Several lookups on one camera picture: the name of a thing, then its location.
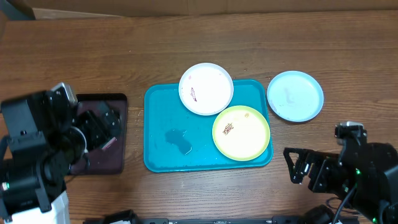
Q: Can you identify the brown cardboard backdrop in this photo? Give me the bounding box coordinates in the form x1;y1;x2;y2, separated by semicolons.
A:
8;0;397;17

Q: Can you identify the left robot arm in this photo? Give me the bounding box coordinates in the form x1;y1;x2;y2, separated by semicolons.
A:
1;88;121;222

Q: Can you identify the yellow round plate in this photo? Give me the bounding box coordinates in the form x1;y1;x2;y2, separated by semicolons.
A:
212;105;271;161

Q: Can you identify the pink and green sponge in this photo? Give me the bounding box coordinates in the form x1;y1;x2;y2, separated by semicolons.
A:
101;137;117;151

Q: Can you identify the blue plastic tray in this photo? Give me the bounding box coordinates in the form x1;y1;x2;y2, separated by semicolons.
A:
144;83;274;172

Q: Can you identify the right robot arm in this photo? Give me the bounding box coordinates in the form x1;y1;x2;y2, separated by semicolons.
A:
284;141;397;223

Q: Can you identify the white round plate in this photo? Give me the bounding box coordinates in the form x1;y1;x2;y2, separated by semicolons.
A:
178;63;234;116

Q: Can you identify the black square water tray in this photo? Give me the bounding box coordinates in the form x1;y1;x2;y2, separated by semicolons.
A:
69;93;128;175

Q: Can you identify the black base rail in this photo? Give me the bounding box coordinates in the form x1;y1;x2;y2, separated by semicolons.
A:
83;205;359;224

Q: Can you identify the light blue round plate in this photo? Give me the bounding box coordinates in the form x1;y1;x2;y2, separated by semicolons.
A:
266;70;325;123

